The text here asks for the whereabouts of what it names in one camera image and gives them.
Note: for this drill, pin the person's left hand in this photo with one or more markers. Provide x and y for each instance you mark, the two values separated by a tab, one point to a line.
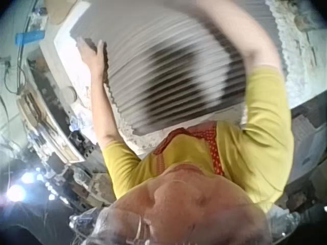
92	57

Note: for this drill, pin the grey corrugated sheet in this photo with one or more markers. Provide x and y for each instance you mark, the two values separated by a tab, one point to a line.
168	69

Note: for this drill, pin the white work table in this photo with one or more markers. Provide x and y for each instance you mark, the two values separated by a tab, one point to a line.
66	63

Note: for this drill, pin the round white knob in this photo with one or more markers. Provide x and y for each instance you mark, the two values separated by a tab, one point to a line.
70	94

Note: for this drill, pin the brown cardboard piece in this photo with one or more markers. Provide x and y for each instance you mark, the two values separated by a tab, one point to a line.
60	11

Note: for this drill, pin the bright lamp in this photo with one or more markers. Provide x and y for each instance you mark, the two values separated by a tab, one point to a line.
15	192

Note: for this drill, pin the grey machine housing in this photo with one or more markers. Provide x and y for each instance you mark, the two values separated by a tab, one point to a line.
310	143

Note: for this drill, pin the wooden frame with tools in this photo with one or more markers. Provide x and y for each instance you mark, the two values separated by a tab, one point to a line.
48	127

